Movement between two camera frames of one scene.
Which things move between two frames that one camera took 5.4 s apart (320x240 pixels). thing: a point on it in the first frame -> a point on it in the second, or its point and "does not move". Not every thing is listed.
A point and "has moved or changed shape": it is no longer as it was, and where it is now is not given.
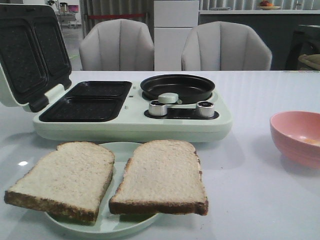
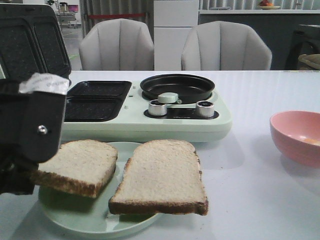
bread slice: [161, 176] does not move
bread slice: [69, 182] has moved or changed shape
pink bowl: [297, 135] does not move
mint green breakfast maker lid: [33, 54] does not move
